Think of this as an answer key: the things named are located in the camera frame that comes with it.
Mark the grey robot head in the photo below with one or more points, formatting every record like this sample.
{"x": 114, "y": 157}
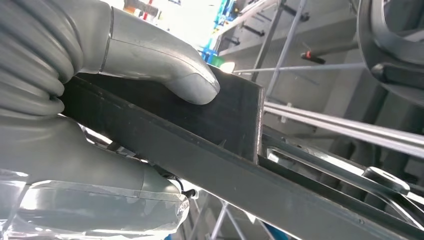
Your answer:
{"x": 397, "y": 49}

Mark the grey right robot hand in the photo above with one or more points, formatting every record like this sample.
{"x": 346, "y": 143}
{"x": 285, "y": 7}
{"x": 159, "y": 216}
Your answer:
{"x": 82, "y": 172}

